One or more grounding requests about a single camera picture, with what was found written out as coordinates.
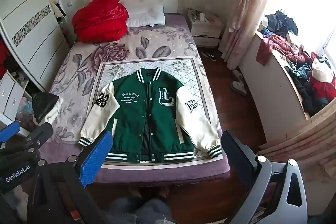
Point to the green and cream varsity jacket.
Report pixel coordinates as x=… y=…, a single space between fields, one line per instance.
x=131 y=113

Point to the white nightstand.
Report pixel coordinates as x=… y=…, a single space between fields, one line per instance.
x=204 y=29

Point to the person's leg in jeans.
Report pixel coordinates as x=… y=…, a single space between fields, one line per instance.
x=141 y=211

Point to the red quilt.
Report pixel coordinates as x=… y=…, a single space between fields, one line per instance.
x=99 y=19

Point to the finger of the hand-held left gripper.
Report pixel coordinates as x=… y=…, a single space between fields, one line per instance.
x=39 y=136
x=8 y=133

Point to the white cup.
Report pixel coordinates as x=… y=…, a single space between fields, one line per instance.
x=201 y=16

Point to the cream wooden crib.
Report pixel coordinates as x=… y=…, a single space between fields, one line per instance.
x=267 y=87

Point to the black shoe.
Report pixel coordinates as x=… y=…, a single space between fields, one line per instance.
x=205 y=53
x=212 y=57

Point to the white slipper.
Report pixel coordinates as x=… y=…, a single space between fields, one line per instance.
x=238 y=75
x=239 y=88

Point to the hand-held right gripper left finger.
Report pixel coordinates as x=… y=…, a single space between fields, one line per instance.
x=94 y=158

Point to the red clothes in wardrobe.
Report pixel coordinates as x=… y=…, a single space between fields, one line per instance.
x=5 y=56

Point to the white pillow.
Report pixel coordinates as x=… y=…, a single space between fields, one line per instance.
x=144 y=18

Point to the cream pink curtain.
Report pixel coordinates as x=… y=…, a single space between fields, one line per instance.
x=249 y=3

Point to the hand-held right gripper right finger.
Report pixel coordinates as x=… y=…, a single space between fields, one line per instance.
x=241 y=155

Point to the white drawer cabinet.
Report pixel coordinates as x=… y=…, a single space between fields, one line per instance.
x=10 y=94

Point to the pile of clothes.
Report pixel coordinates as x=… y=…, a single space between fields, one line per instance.
x=302 y=61

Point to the white sliding wardrobe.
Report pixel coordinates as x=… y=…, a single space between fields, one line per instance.
x=34 y=37

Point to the white quilted mat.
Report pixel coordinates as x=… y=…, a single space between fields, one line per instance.
x=157 y=66

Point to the black and white cloth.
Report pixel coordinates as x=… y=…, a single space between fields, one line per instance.
x=44 y=108

